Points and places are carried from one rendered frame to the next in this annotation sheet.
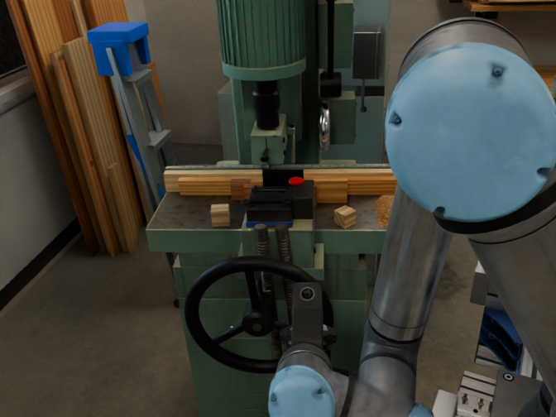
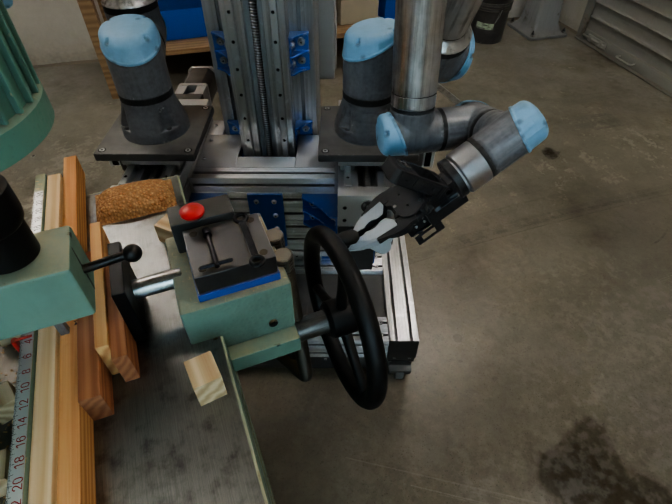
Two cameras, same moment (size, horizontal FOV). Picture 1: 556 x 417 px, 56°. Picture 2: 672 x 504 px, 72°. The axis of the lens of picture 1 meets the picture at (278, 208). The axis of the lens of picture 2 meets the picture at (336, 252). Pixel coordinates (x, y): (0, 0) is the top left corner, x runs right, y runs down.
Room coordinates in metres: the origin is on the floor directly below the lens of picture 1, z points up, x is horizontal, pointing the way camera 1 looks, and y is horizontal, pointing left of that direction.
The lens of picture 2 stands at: (0.99, 0.43, 1.39)
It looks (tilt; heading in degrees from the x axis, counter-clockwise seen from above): 45 degrees down; 242
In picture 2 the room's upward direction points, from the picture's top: straight up
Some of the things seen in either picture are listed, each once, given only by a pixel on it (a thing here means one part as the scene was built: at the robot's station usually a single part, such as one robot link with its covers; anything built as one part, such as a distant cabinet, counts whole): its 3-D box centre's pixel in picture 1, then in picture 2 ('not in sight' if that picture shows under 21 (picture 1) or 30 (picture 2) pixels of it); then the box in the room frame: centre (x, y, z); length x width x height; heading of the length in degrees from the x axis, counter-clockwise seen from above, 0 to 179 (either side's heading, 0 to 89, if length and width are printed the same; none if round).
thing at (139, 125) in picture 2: not in sight; (151, 108); (0.90, -0.63, 0.87); 0.15 x 0.15 x 0.10
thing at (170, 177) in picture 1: (286, 180); (56, 326); (1.13, -0.03, 0.93); 0.60 x 0.02 x 0.05; 84
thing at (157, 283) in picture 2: (282, 194); (152, 284); (1.01, -0.01, 0.95); 0.09 x 0.07 x 0.09; 84
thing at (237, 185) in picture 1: (279, 189); (93, 326); (1.09, -0.01, 0.92); 0.23 x 0.02 x 0.04; 84
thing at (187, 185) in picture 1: (308, 185); (75, 293); (1.11, -0.07, 0.92); 0.62 x 0.02 x 0.04; 84
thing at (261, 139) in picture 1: (270, 141); (12, 291); (1.14, 0.01, 1.03); 0.14 x 0.07 x 0.09; 174
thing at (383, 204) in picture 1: (395, 206); (133, 195); (1.00, -0.26, 0.91); 0.12 x 0.09 x 0.03; 174
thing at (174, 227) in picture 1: (284, 227); (174, 321); (1.01, -0.01, 0.87); 0.61 x 0.30 x 0.06; 84
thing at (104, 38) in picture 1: (158, 175); not in sight; (1.92, 0.47, 0.58); 0.27 x 0.25 x 1.16; 76
